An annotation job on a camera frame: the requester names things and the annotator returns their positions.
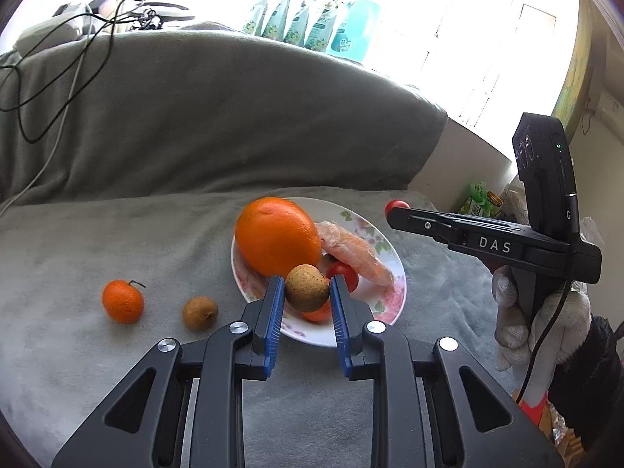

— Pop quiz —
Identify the green yellow wall picture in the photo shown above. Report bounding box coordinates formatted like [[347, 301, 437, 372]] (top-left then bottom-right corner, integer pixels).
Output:
[[551, 5, 593, 128]]

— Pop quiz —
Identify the brown longan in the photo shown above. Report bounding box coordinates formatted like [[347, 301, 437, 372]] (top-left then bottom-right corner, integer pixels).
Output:
[[284, 264, 331, 313], [183, 296, 219, 332]]

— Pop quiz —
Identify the large orange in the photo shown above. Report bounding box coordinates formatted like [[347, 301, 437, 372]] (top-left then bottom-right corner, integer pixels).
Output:
[[235, 197, 323, 278]]

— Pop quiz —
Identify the person's right hand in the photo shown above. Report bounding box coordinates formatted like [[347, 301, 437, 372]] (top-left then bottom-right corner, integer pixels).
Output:
[[491, 268, 593, 395]]

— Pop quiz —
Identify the row of teal pouches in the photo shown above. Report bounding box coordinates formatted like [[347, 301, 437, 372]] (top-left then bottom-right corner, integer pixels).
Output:
[[242, 0, 382, 62]]

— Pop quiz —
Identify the peeled pomelo segment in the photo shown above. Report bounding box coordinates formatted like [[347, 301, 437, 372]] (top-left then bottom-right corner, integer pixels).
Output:
[[314, 221, 395, 286]]

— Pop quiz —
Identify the grey covered sofa backrest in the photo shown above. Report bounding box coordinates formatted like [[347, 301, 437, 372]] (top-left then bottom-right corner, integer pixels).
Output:
[[0, 29, 449, 206]]

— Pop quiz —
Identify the grey electronic device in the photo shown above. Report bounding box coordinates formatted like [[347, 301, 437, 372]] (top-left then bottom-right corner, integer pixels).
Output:
[[14, 2, 93, 54]]

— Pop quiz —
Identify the floral white plate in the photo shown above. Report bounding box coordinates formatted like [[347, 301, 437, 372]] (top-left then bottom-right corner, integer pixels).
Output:
[[230, 197, 408, 348]]

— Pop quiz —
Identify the bright window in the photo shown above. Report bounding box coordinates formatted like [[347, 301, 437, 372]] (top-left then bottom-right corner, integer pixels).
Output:
[[146, 0, 586, 167]]

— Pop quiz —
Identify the clear plastic bag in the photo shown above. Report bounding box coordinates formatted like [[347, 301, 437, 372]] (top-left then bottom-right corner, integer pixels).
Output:
[[502, 178, 532, 226]]

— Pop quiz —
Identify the person's right forearm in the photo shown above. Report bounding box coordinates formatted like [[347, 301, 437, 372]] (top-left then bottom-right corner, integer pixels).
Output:
[[548, 314, 624, 449]]

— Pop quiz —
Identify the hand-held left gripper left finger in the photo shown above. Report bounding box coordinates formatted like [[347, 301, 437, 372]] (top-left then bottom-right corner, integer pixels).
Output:
[[51, 277, 285, 468]]

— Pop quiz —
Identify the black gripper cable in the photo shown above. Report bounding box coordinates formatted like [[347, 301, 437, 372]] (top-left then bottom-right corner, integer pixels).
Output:
[[516, 194, 578, 401]]

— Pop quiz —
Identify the green snack packet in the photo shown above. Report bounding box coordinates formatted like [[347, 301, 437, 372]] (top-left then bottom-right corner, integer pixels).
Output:
[[458, 183, 491, 215]]

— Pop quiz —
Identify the black electronic device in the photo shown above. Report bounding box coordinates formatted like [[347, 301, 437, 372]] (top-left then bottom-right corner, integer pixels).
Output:
[[92, 0, 191, 30]]

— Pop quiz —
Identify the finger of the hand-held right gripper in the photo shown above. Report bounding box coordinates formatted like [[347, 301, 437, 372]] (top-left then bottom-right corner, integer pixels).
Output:
[[387, 207, 469, 242]]

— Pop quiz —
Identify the grey fleece blanket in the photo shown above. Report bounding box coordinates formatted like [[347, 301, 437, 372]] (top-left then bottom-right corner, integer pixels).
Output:
[[0, 188, 518, 468]]

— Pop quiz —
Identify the thin black cable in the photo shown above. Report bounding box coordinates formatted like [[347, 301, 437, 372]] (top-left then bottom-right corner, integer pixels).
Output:
[[0, 0, 147, 144]]

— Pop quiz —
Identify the orange printed package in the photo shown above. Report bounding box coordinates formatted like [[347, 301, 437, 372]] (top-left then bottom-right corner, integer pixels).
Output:
[[519, 395, 586, 454]]

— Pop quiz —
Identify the small mandarin with stem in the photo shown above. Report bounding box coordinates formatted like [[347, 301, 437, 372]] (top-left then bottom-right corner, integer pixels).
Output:
[[101, 279, 147, 324]]

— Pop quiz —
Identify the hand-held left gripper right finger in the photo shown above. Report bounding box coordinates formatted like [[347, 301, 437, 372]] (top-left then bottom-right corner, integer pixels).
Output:
[[330, 275, 566, 468]]

